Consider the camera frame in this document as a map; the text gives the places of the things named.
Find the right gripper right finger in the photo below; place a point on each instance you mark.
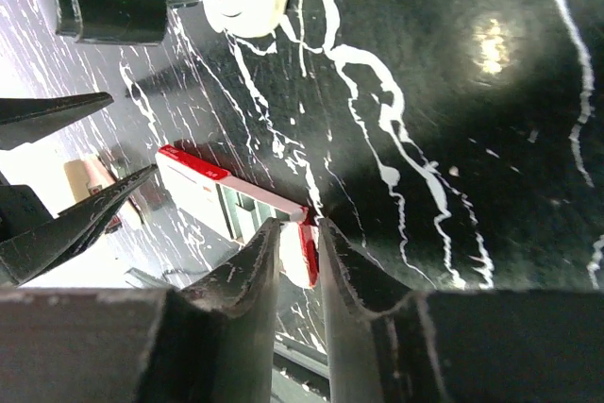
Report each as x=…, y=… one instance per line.
x=389, y=343

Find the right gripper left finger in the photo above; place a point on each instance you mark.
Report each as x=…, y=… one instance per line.
x=210, y=342

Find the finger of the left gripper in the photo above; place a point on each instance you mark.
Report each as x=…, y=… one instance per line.
x=34, y=242
x=29, y=120

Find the red staple box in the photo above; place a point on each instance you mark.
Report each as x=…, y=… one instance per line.
x=236, y=209

